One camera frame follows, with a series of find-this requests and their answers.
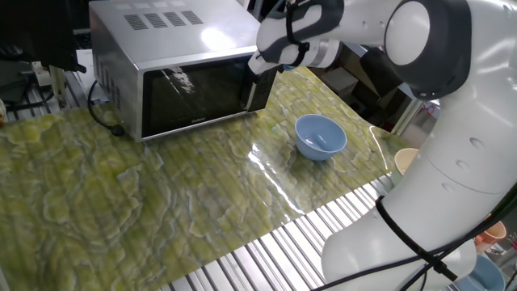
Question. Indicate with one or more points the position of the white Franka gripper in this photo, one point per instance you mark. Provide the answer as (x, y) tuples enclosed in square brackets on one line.
[(270, 58)]

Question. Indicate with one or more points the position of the light blue bowl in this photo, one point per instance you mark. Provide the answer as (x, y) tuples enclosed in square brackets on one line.
[(319, 139)]

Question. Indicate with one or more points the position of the black keyboard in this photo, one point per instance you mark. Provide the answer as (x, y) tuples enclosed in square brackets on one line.
[(82, 40)]

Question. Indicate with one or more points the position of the silver microwave oven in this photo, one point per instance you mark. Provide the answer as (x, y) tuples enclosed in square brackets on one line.
[(173, 36)]

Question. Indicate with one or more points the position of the light blue cup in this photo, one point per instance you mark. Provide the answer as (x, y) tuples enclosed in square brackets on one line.
[(484, 279)]

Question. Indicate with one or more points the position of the white power strip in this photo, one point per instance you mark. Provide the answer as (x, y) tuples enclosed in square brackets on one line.
[(40, 72)]

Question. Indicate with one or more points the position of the orange cup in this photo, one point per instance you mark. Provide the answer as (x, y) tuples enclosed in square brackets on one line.
[(490, 234)]

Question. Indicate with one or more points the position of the white paper sheet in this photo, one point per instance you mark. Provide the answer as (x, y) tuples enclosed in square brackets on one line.
[(87, 72)]

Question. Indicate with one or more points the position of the green marble pattern mat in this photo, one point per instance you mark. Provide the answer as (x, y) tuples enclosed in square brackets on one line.
[(121, 202)]

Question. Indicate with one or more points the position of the grey cardboard box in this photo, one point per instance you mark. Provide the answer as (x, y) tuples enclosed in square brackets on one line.
[(339, 81)]

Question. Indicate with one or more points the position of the large black box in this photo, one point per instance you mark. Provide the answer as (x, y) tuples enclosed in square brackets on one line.
[(36, 32)]

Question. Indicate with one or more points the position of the cream and green bowl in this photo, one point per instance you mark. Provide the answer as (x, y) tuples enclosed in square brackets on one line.
[(404, 161)]

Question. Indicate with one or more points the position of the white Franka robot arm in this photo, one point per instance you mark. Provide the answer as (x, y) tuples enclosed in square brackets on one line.
[(444, 161)]

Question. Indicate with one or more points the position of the silver table leg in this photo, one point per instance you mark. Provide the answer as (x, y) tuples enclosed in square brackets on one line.
[(406, 117)]

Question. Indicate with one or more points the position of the short aluminium post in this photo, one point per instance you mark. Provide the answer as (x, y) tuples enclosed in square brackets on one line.
[(58, 87)]

